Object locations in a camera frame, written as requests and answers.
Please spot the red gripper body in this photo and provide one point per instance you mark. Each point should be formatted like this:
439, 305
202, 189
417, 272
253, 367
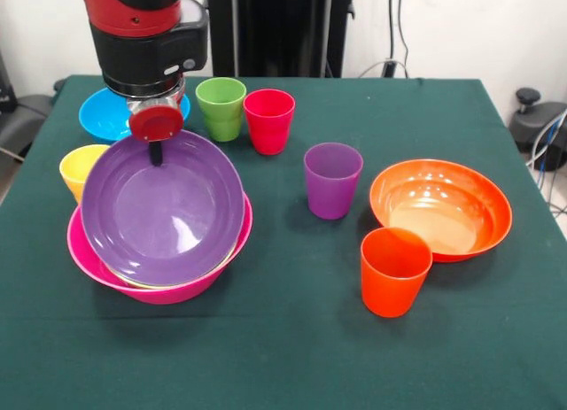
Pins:
156, 124

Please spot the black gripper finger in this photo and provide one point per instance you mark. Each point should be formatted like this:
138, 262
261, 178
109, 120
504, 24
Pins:
156, 153

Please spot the purple bowl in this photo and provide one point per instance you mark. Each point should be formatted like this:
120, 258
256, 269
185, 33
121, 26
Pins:
168, 215

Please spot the green bowl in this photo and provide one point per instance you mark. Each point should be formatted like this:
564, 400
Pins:
155, 287

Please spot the pink bowl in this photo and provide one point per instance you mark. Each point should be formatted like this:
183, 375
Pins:
168, 295

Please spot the blue bowl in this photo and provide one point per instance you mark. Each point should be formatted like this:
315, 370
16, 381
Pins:
102, 118

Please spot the green cup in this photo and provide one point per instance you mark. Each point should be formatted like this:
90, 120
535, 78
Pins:
220, 91
223, 130

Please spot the yellow cup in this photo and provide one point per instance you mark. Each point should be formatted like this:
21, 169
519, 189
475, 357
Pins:
75, 171

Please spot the red cup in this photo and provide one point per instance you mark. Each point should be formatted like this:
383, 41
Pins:
269, 126

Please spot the black equipment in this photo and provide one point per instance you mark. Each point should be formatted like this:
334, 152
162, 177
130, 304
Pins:
31, 109

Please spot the purple cup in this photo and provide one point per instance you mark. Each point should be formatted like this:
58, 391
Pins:
332, 193

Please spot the black plug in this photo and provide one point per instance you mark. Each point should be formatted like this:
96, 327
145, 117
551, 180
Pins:
389, 69

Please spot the orange cup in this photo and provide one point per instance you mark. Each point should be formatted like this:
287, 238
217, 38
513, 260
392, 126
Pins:
392, 286

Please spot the orange bowl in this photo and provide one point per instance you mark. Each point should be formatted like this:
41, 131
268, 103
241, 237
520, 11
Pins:
443, 206

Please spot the dark green tablecloth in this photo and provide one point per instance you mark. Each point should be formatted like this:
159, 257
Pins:
465, 339

